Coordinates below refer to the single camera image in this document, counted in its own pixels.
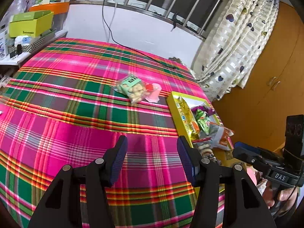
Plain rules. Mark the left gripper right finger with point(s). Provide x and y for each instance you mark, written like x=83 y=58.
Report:
x=243 y=204

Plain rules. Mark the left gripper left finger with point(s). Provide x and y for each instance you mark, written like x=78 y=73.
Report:
x=60 y=204

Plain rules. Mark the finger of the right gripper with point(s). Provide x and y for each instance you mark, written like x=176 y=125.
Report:
x=252 y=157
x=249 y=147

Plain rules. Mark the white orange snack bag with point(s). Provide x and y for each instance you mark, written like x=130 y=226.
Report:
x=218 y=136

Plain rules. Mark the purple snack packet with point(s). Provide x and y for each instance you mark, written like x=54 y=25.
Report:
x=209 y=111

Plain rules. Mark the green snack packet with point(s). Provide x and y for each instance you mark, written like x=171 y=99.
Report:
x=203 y=121

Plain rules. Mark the clear bag peanuts green label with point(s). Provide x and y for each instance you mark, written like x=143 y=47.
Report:
x=133 y=87

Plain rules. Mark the gold candy bar wrapper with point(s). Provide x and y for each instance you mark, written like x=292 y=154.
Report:
x=188 y=119

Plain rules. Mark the person's right hand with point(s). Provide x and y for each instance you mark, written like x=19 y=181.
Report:
x=288 y=196

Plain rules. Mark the wooden wardrobe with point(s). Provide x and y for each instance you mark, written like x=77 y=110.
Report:
x=257 y=114

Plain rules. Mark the white tray green rim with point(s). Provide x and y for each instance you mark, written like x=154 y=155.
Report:
x=224 y=158

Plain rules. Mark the heart pattern curtain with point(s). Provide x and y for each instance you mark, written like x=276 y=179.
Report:
x=229 y=53

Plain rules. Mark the pink plaid tablecloth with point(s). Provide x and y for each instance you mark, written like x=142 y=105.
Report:
x=61 y=108

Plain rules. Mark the barred window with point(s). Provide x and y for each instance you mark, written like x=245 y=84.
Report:
x=154 y=0

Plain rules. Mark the striped black white box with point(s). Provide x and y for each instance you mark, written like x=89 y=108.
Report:
x=29 y=43

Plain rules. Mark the lime green box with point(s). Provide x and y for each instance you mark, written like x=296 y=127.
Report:
x=33 y=28

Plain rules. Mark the orange storage box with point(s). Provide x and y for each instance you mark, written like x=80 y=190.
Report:
x=56 y=8

